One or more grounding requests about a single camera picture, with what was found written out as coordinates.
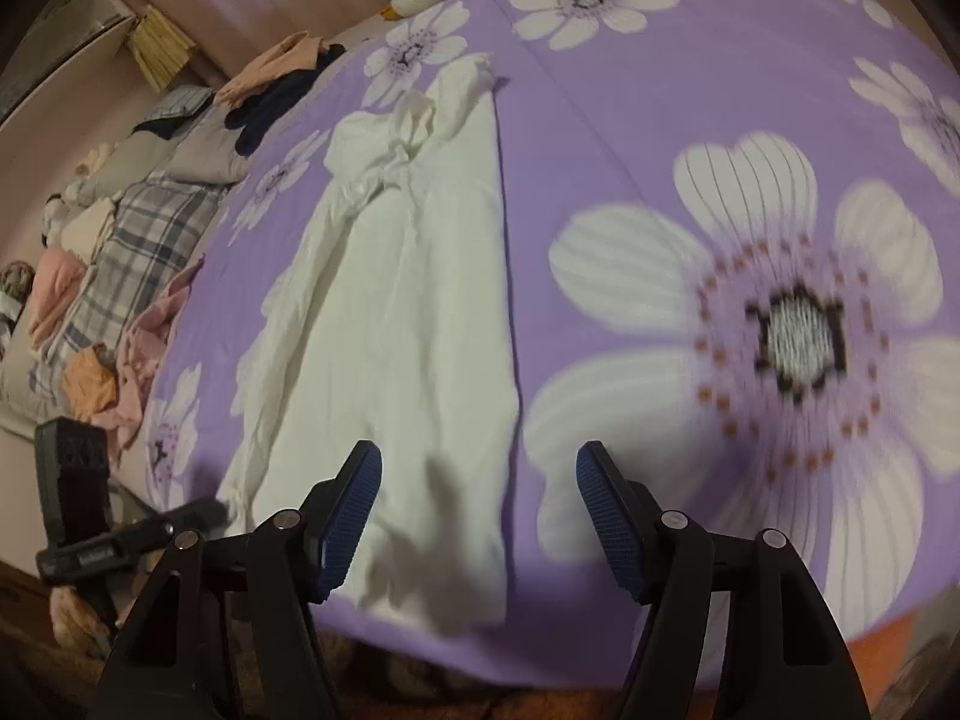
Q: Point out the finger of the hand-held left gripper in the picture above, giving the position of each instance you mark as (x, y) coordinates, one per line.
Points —
(176, 519)

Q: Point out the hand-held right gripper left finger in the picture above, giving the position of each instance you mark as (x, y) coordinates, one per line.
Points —
(351, 517)

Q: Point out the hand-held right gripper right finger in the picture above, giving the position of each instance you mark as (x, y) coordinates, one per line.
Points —
(609, 517)

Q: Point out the white garment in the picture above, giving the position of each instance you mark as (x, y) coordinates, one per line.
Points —
(390, 330)

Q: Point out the peach cloth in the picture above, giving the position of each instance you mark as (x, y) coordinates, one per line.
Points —
(90, 382)

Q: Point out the pink ruffled garment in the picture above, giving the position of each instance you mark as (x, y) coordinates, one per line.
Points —
(146, 352)

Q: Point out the pink folded cloth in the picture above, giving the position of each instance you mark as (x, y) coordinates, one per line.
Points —
(54, 289)

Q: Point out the cream cloth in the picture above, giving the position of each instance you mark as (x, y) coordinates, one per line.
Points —
(86, 229)

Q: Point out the grey cloth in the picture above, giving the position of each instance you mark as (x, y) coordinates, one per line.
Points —
(187, 154)

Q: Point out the purple floral blanket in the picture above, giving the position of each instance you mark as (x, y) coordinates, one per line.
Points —
(675, 127)

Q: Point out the blue striped cloth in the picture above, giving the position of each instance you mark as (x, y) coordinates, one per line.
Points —
(176, 111)

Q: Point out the dark navy garment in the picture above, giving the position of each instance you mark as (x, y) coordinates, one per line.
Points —
(274, 101)

